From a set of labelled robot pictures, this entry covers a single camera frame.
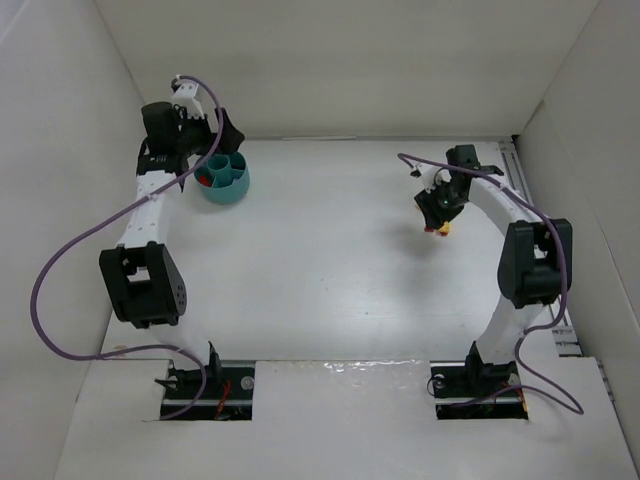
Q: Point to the aluminium side rail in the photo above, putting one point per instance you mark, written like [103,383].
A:
[562,320]

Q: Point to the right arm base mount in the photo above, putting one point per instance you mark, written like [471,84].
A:
[460,395]

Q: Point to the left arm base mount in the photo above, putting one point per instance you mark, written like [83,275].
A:
[228,397]

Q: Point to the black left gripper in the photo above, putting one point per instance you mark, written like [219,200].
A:
[215,135]

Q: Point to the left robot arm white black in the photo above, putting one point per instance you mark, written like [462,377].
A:
[144,284]

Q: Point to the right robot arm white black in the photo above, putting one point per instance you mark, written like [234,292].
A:
[462,164]

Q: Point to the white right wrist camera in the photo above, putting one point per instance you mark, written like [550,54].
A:
[430,176]

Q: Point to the teal divided round container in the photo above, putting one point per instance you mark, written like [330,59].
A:
[230,178]

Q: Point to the red large lego brick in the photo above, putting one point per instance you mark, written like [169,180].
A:
[203,180]

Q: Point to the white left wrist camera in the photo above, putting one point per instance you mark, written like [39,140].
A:
[187,95]

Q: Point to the yellow long lego plate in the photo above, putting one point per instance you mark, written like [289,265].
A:
[444,230]

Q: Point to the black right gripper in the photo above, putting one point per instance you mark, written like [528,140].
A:
[439,211]

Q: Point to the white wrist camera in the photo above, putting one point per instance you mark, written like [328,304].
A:
[187,95]
[430,176]

